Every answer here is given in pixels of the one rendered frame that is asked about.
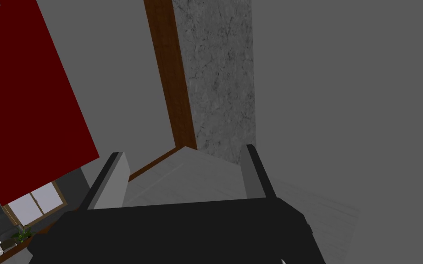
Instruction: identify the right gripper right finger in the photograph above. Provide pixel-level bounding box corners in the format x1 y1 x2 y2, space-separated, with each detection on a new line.
239 144 278 200

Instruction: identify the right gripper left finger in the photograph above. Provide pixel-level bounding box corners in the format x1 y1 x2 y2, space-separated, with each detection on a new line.
78 151 131 211

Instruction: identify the brown framed window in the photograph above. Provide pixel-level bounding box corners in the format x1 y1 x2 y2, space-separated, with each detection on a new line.
3 181 68 227

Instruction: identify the green potted plant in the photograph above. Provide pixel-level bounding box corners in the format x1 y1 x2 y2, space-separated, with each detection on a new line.
11 226 36 246

